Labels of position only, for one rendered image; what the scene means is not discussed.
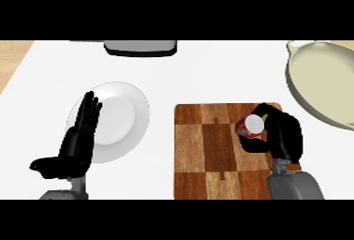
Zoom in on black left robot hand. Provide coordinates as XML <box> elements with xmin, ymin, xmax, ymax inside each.
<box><xmin>30</xmin><ymin>90</ymin><xmax>103</xmax><ymax>180</ymax></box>

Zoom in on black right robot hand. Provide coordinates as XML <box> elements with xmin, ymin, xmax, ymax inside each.
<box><xmin>238</xmin><ymin>102</ymin><xmax>305</xmax><ymax>165</ymax></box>

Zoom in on red can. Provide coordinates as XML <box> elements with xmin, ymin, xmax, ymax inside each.
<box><xmin>235</xmin><ymin>113</ymin><xmax>266</xmax><ymax>140</ymax></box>

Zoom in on checkered wooden cutting board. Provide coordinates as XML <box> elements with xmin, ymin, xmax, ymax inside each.
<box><xmin>173</xmin><ymin>101</ymin><xmax>302</xmax><ymax>201</ymax></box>

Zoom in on cream pot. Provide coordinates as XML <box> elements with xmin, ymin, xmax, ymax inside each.
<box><xmin>285</xmin><ymin>40</ymin><xmax>354</xmax><ymax>131</ymax></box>

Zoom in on white plate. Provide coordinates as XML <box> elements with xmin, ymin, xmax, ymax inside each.
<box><xmin>65</xmin><ymin>81</ymin><xmax>152</xmax><ymax>164</ymax></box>

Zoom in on grey and black appliance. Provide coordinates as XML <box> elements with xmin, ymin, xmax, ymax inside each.
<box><xmin>102</xmin><ymin>40</ymin><xmax>179</xmax><ymax>58</ymax></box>

